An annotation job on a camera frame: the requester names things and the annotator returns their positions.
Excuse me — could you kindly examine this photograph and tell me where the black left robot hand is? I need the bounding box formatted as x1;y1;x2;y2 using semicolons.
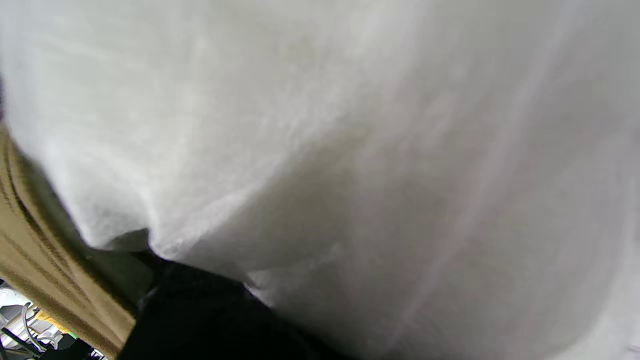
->
117;250;351;360

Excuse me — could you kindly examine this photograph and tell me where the brown pillowcase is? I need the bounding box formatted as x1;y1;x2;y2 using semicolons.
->
0;120;151;359

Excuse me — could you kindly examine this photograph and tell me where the white pillow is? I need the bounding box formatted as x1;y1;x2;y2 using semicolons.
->
0;0;640;360

